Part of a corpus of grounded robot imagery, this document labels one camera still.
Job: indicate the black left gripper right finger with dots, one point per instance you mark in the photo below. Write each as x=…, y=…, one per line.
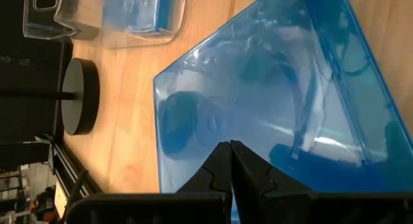
x=274, y=204

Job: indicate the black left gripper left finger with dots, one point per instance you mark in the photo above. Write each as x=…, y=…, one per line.
x=200, y=204

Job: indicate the blue jewel case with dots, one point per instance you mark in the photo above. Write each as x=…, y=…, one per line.
x=135, y=11
x=258, y=88

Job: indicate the clear plastic bin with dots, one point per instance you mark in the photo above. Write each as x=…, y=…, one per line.
x=138, y=41
x=48, y=24

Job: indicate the white globe table lamp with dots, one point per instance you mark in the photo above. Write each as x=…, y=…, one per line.
x=80, y=98

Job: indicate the black partition panel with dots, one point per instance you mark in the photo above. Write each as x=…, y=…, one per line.
x=29, y=120

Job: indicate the black aluminium table frame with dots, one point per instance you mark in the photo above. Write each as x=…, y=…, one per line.
x=74, y=172

